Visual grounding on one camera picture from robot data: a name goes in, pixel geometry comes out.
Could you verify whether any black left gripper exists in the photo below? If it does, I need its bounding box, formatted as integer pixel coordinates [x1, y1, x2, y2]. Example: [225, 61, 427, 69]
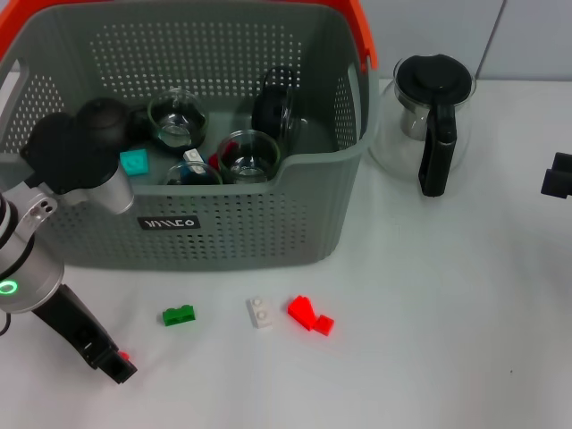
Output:
[30, 283, 139, 385]

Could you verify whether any green brick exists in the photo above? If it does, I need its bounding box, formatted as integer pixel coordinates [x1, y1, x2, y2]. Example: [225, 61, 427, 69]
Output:
[161, 304, 198, 327]

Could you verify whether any red sloped brick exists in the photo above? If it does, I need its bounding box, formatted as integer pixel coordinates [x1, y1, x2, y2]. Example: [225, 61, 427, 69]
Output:
[287, 294, 321, 332]

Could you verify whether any glass teacup with black holder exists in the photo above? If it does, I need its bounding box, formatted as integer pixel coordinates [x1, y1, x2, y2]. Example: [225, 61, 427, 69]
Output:
[163, 161, 224, 186]
[216, 128, 283, 186]
[147, 88, 210, 157]
[251, 66, 334, 151]

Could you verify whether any teal square plate brick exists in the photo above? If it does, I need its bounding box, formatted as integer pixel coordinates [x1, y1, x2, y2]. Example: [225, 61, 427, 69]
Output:
[119, 149, 150, 177]

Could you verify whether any dark red long brick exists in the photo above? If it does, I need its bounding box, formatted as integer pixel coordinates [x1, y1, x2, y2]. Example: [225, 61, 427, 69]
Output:
[207, 139, 240, 170]

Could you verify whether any grey perforated storage bin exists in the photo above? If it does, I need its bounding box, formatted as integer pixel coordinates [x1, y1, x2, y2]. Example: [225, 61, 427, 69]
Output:
[0, 2, 375, 273]

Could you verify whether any glass pot with black lid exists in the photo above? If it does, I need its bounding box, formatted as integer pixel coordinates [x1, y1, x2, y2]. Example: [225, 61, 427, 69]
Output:
[368, 53, 477, 198]

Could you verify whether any white two-stud brick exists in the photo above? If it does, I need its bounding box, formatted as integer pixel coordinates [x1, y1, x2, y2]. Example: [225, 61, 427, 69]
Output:
[246, 295, 276, 332]

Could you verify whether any dark clay teapot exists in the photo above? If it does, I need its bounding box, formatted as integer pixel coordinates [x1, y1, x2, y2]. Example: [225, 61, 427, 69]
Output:
[71, 97, 149, 151]

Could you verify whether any left wrist camera housing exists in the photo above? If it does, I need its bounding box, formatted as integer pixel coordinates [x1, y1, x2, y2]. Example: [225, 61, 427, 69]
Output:
[20, 111, 136, 215]

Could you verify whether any orange bin handle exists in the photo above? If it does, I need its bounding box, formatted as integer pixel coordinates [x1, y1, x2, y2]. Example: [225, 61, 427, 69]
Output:
[0, 0, 380, 72]

